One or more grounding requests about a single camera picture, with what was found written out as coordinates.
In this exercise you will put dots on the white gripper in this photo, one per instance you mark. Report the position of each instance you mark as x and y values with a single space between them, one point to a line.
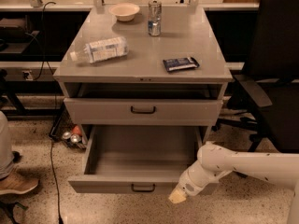
187 186

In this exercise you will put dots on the grey drawer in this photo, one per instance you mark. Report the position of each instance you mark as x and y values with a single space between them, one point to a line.
136 159
143 111

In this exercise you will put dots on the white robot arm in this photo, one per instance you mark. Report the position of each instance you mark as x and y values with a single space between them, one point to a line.
214 162

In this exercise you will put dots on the grey top drawer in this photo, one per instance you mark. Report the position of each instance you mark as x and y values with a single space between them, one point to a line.
143 111

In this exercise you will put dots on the grey drawer cabinet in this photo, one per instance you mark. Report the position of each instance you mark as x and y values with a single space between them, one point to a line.
141 73

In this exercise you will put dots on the orange ball on floor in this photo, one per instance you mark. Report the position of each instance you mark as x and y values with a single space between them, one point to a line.
76 130

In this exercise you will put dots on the silver can on floor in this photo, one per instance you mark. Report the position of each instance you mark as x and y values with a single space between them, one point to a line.
66 135

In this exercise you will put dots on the black office chair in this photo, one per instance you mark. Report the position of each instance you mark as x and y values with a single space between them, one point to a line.
267 86

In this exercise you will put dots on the blue snack packet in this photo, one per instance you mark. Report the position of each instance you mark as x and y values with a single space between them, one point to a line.
173 65

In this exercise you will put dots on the tan shoe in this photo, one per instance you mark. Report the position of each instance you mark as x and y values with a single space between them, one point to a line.
16 183

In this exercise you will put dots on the clear plastic water bottle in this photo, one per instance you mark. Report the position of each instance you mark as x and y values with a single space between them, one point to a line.
101 50

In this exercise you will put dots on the grey trouser leg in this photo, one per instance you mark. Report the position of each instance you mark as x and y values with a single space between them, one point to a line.
6 155

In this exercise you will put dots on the silver blue drink can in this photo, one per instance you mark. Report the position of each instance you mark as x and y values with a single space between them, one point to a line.
154 17

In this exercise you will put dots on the beige bowl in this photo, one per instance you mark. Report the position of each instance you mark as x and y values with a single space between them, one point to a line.
124 11

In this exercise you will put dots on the wall power outlet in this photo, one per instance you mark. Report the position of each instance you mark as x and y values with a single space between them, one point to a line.
27 75

